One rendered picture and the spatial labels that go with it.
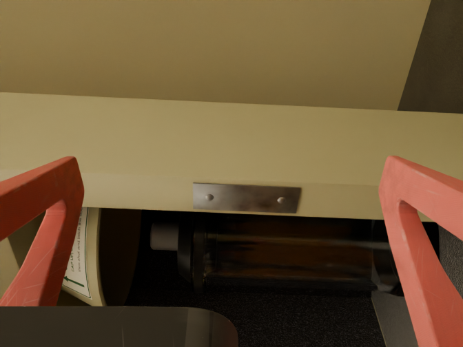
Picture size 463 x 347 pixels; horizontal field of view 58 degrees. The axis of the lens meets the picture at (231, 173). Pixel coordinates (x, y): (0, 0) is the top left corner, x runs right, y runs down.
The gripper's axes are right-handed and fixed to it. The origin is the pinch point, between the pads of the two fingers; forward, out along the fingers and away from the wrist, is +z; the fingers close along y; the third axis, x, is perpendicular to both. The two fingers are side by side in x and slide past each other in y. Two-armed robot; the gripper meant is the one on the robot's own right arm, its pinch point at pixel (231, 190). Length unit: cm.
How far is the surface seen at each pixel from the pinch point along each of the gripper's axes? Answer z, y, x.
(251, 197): 11.7, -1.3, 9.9
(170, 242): 19.6, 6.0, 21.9
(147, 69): 55, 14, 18
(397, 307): 19.2, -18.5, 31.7
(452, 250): 15.6, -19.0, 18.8
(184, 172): 12.4, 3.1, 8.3
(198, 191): 11.8, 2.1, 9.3
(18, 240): 13.2, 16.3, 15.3
